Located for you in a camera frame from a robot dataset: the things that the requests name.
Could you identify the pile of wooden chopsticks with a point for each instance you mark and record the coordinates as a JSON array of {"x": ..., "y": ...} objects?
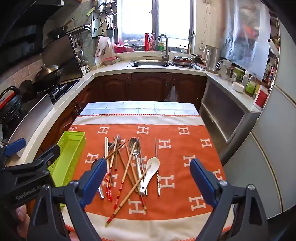
[{"x": 122, "y": 180}]

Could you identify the orange printed blanket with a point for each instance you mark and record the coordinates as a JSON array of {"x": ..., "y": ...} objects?
[{"x": 180, "y": 148}]

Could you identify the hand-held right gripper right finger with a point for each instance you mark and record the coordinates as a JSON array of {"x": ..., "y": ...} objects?
[{"x": 203, "y": 183}]

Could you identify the green label bottle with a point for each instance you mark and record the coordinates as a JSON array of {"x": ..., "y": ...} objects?
[{"x": 251, "y": 87}]

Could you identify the pink soap bottle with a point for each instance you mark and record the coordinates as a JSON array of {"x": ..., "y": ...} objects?
[{"x": 152, "y": 44}]

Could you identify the steel splash guard panel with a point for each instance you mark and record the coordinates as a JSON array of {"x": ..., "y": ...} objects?
[{"x": 67, "y": 53}]

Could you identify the hanging utensil cup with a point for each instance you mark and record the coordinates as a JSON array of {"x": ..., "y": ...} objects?
[{"x": 110, "y": 32}]

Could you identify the hanging plastic bag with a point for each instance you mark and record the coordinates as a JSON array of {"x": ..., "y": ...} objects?
[{"x": 172, "y": 95}]

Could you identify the grey metal cabinet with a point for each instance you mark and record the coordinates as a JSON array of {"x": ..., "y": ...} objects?
[{"x": 222, "y": 109}]

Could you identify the white paper roll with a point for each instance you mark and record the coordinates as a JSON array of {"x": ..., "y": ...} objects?
[{"x": 273, "y": 47}]

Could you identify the stacked metal bowls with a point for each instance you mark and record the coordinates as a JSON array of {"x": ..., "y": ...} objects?
[{"x": 182, "y": 60}]

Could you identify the dark wok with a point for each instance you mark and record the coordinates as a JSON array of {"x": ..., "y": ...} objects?
[{"x": 47, "y": 73}]

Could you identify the small pink bowl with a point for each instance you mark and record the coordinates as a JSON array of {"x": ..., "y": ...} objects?
[{"x": 129, "y": 49}]

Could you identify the white bowl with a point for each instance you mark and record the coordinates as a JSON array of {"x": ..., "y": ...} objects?
[{"x": 238, "y": 87}]

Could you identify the kitchen window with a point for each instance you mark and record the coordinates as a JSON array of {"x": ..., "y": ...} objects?
[{"x": 157, "y": 20}]

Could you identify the clear food container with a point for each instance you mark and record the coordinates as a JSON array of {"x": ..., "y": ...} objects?
[{"x": 109, "y": 60}]

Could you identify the dark round pan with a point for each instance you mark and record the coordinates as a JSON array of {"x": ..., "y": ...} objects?
[{"x": 26, "y": 89}]

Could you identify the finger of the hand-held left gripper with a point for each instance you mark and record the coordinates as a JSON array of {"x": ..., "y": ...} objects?
[
  {"x": 15, "y": 146},
  {"x": 44, "y": 160}
]

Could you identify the hanging steel pan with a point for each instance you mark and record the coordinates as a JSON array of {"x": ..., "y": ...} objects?
[{"x": 101, "y": 5}]

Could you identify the small glass jar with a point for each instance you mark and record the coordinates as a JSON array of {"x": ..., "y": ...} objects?
[{"x": 234, "y": 77}]

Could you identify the steel faucet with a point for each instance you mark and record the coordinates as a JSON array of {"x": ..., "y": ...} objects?
[{"x": 166, "y": 46}]

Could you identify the light blue table cloth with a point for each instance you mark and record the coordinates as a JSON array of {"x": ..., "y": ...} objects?
[{"x": 138, "y": 107}]

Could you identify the white ceramic spoon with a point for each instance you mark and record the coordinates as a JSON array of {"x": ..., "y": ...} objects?
[{"x": 156, "y": 169}]

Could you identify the red and white canister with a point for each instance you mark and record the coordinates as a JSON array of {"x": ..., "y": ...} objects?
[{"x": 261, "y": 97}]

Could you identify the hanging steel pot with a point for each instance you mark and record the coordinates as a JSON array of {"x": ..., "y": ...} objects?
[{"x": 112, "y": 8}]

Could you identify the red spray bottle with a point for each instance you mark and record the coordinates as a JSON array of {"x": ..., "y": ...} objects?
[{"x": 146, "y": 42}]

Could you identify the black gas stove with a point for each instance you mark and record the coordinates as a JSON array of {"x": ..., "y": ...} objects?
[{"x": 61, "y": 89}]

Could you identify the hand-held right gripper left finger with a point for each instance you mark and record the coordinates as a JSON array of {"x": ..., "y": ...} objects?
[{"x": 93, "y": 183}]

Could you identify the black pressure cooker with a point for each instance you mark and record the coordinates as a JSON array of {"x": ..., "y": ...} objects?
[{"x": 9, "y": 109}]

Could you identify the wooden cutting board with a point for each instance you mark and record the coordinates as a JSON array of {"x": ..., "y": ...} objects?
[{"x": 101, "y": 46}]

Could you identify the glass pitcher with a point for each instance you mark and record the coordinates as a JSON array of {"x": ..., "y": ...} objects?
[{"x": 224, "y": 68}]

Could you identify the hanging black frying pan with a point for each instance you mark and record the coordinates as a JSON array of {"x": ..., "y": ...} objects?
[{"x": 57, "y": 31}]

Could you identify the white plastic bottle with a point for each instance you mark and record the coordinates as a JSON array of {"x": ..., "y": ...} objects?
[{"x": 245, "y": 77}]

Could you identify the steel sink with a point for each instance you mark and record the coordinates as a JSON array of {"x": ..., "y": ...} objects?
[{"x": 148, "y": 63}]

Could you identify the pink basin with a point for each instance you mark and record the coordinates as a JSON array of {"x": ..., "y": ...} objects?
[{"x": 119, "y": 48}]

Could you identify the dark wooden base cabinets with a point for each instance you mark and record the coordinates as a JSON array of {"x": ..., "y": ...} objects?
[{"x": 143, "y": 87}]

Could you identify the steel electric kettle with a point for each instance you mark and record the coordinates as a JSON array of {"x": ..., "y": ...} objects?
[{"x": 211, "y": 58}]

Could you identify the large metal spoon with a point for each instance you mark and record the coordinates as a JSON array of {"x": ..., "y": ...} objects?
[{"x": 133, "y": 144}]

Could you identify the clear plastic wall sheet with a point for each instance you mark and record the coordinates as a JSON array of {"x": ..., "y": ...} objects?
[{"x": 245, "y": 34}]

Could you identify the black range hood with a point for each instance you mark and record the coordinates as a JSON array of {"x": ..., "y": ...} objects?
[{"x": 20, "y": 34}]

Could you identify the person's left hand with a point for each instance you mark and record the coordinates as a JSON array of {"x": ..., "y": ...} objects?
[{"x": 22, "y": 215}]

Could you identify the green plastic utensil tray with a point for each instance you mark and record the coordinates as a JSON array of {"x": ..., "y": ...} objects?
[{"x": 71, "y": 150}]

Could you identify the green dish soap bottle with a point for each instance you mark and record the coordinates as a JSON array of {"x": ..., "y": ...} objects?
[{"x": 161, "y": 47}]

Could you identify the grey refrigerator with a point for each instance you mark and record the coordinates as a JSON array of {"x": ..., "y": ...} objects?
[{"x": 272, "y": 139}]

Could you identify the steel sheet panel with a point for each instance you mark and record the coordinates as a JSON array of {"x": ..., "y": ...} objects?
[{"x": 32, "y": 120}]

